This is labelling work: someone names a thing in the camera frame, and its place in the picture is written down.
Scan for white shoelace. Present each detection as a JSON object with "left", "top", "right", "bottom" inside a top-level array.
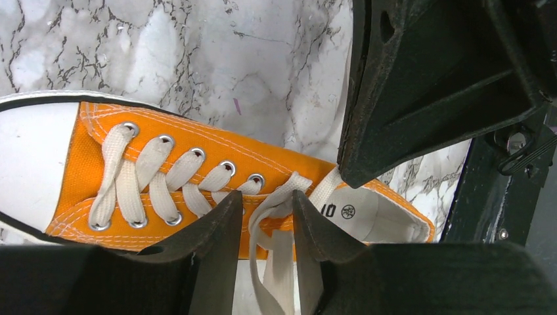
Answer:
[{"left": 88, "top": 123, "right": 345, "bottom": 315}]

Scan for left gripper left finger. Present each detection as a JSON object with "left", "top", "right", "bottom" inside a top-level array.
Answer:
[{"left": 1, "top": 191, "right": 242, "bottom": 314}]

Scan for orange canvas sneaker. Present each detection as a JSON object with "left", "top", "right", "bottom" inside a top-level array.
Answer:
[{"left": 1, "top": 91, "right": 435, "bottom": 259}]

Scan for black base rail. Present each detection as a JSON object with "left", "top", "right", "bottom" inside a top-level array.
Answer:
[{"left": 441, "top": 106, "right": 556, "bottom": 245}]

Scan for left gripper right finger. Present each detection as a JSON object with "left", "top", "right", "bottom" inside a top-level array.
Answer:
[{"left": 292, "top": 191, "right": 556, "bottom": 314}]

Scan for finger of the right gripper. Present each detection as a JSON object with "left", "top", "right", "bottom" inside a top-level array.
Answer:
[{"left": 338, "top": 1, "right": 549, "bottom": 188}]

